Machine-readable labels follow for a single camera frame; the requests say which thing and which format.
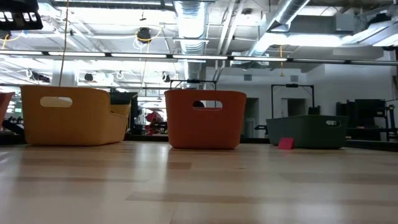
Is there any perforated silver ceiling duct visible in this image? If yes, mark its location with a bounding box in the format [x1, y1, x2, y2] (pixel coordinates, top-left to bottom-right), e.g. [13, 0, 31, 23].
[172, 0, 209, 90]

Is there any smooth silver ceiling duct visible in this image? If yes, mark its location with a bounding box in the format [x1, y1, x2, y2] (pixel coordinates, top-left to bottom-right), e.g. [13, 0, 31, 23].
[247, 0, 312, 58]

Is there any black gantry frame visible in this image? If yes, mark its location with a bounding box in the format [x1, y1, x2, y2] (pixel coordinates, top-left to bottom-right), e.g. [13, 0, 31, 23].
[271, 83, 315, 119]

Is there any orange plastic bin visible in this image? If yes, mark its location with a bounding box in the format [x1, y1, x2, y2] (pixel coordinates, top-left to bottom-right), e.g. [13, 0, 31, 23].
[164, 88, 248, 149]
[0, 91, 16, 128]

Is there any yellow plastic bin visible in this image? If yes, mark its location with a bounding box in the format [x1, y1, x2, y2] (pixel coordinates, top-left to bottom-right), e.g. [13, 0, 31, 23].
[20, 85, 131, 147]

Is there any yellow power cord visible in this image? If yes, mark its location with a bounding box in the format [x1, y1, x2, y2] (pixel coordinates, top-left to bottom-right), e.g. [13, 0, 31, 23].
[58, 0, 70, 88]

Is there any red background object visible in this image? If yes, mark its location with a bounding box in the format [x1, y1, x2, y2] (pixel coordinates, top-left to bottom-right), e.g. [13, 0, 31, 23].
[145, 111, 165, 135]

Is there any black monitor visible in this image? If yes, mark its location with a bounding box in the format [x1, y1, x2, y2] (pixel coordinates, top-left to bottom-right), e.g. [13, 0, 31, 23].
[108, 91, 139, 135]

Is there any dark teal plastic bin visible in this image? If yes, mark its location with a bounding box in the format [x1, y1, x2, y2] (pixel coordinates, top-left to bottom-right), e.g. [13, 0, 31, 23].
[266, 114, 349, 149]

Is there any flat red block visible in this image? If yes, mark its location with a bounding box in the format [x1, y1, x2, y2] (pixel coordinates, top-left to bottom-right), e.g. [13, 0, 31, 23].
[277, 137, 295, 151]

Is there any black equipment rack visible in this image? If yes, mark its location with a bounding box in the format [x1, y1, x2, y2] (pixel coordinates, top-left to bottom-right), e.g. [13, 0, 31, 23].
[335, 98, 398, 141]

